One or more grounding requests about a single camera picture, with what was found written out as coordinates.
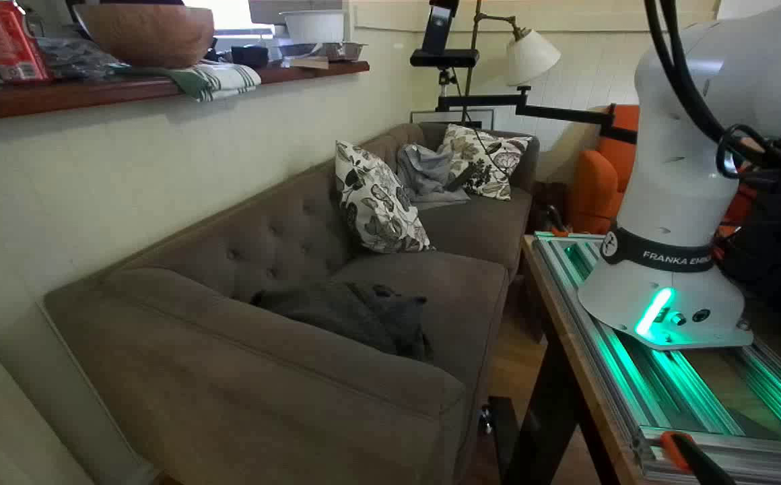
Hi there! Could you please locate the green and white towel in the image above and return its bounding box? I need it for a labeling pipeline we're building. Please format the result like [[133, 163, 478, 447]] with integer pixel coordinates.
[[160, 60, 263, 102]]

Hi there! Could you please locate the small floral patterned pillow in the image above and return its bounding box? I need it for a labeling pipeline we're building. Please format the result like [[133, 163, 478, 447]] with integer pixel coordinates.
[[439, 122, 532, 202]]

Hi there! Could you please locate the small grey bowl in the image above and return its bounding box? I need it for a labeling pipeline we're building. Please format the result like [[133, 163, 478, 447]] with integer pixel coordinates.
[[319, 41, 366, 64]]

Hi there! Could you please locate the floor lamp with white shade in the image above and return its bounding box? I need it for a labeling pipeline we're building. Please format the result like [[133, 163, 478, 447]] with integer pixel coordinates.
[[457, 0, 562, 128]]

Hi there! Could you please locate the dark grey cloth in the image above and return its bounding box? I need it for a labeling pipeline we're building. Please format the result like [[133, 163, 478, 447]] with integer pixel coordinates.
[[251, 279, 436, 365]]

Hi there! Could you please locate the large floral patterned pillow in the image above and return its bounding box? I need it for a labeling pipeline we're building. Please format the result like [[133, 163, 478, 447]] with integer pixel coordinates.
[[331, 141, 432, 257]]

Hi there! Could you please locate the dark crinkled packet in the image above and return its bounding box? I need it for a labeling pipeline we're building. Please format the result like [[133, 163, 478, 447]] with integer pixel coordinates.
[[34, 35, 132, 86]]

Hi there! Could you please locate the light grey blanket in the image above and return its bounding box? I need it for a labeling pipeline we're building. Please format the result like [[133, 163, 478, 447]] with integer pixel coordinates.
[[392, 142, 470, 214]]

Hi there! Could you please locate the red cardboard box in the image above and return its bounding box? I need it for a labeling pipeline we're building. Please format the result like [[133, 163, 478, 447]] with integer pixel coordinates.
[[0, 0, 51, 86]]

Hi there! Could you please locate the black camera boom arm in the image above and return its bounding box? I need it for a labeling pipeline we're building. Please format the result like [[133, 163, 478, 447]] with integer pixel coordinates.
[[432, 67, 640, 142]]

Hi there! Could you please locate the aluminium frame robot table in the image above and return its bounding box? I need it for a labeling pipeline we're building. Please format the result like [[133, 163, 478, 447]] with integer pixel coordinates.
[[486, 229, 781, 485]]

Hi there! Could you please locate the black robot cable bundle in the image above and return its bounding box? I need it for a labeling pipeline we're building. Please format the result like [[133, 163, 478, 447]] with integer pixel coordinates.
[[640, 0, 781, 180]]

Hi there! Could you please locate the orange armchair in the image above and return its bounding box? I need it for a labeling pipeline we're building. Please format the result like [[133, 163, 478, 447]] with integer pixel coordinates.
[[566, 102, 781, 239]]

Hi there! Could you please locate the brown tufted fabric sofa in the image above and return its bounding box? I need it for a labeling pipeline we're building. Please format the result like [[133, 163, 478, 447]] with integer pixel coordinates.
[[39, 120, 541, 485]]

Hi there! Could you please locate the wooden wall shelf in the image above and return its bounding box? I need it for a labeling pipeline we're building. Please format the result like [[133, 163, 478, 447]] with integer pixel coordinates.
[[0, 60, 370, 124]]

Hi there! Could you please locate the orange handled clamp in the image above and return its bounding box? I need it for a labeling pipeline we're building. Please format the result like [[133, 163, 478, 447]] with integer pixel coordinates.
[[657, 428, 738, 485]]

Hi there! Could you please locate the small dark cup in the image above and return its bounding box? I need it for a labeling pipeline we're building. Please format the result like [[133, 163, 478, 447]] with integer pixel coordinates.
[[229, 44, 272, 71]]

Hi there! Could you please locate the large wooden bowl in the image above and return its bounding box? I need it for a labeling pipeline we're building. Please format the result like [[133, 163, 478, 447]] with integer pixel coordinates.
[[76, 0, 217, 71]]

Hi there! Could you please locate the white pot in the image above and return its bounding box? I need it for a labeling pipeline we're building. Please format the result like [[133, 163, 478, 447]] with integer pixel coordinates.
[[280, 8, 348, 50]]

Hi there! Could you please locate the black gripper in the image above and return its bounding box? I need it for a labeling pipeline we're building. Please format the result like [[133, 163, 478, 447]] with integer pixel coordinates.
[[420, 0, 461, 58]]

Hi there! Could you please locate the black camera bar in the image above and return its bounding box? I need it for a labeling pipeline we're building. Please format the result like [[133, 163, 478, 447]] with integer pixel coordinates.
[[408, 47, 481, 74]]

